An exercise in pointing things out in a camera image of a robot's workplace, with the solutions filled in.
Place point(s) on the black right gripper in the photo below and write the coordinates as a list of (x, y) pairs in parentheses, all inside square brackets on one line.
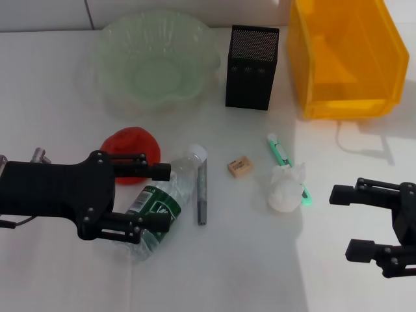
[(406, 221)]

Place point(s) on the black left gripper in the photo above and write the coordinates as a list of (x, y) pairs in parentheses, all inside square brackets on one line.
[(58, 188)]

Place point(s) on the green label water bottle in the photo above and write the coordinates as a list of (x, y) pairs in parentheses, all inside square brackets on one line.
[(182, 172)]

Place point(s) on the grey glitter pen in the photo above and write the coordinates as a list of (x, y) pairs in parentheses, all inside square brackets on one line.
[(201, 195)]

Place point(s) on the red orange fruit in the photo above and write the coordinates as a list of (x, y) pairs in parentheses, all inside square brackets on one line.
[(130, 139)]

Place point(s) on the white paper ball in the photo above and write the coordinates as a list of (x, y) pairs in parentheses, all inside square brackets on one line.
[(284, 193)]

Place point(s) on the tan rubber eraser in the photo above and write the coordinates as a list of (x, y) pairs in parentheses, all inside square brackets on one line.
[(240, 167)]

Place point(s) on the green utility knife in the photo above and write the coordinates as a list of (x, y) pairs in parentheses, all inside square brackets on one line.
[(279, 151)]

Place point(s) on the green glass fruit plate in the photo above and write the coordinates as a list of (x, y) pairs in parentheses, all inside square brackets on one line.
[(152, 74)]

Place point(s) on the black mesh pen holder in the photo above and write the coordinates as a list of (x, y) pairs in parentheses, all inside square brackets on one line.
[(248, 81)]

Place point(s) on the yellow plastic bin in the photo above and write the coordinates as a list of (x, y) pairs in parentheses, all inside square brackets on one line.
[(357, 104)]

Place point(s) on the silver left wrist stud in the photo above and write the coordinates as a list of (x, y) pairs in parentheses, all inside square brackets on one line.
[(41, 155)]

